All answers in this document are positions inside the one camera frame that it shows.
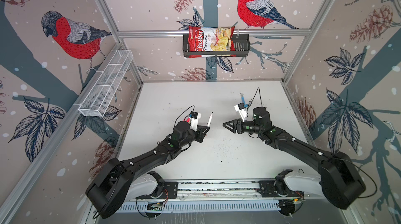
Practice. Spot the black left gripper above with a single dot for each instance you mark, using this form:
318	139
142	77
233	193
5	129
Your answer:
200	135

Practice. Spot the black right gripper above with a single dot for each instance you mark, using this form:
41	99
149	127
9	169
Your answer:
239	125

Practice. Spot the white whiteboard marker pen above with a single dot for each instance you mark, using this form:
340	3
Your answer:
210	120

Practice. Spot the blue marker pen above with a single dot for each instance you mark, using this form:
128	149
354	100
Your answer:
242	98

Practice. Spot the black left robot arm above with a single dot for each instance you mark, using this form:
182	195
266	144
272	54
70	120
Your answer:
107	192

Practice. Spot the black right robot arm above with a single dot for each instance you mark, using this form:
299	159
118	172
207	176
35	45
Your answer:
337	177

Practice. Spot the red cassava chips bag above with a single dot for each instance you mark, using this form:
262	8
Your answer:
205	39

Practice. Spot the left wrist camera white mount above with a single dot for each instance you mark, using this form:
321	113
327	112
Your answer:
194	118

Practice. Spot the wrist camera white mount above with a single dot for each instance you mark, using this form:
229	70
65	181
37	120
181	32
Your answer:
241	108
194	118

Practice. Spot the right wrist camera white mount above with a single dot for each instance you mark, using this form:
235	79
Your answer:
241	108

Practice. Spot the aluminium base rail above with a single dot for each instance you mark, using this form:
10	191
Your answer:
208	190

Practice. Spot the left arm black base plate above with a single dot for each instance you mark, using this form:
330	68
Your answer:
168	191

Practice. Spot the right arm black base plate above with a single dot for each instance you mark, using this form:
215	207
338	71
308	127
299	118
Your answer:
267	188

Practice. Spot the black wire wall basket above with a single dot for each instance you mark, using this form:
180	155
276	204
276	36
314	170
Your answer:
241	42

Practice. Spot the white wire mesh shelf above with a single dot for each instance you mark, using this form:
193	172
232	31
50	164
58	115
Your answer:
101	94

